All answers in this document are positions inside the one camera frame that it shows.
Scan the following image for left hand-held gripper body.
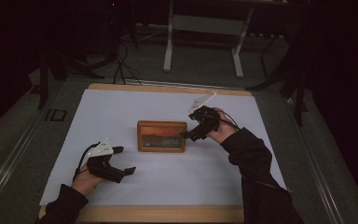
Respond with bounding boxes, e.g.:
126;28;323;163
87;138;126;184

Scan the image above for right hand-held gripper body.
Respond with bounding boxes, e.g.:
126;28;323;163
188;91;222;133

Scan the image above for person's right hand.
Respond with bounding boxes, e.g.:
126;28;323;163
206;107;239;145

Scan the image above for person's left hand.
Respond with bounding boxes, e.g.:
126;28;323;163
71;172;105;197

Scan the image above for white table mat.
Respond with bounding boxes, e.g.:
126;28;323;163
39;89;287;207

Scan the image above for black floor socket box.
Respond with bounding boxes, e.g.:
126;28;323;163
44;108;68;122

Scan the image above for black metal stand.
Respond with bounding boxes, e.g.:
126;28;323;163
36;50;105;110
245;18;310;127

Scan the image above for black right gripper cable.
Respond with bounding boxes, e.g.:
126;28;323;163
211;110;241;131

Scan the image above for black floor cables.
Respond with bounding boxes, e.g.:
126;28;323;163
113;40;143;87

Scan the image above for white metal desk frame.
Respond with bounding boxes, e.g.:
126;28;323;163
162;0;255;78

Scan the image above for metal floor rail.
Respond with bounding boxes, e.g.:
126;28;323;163
282;97;345;224
0;102;49;206

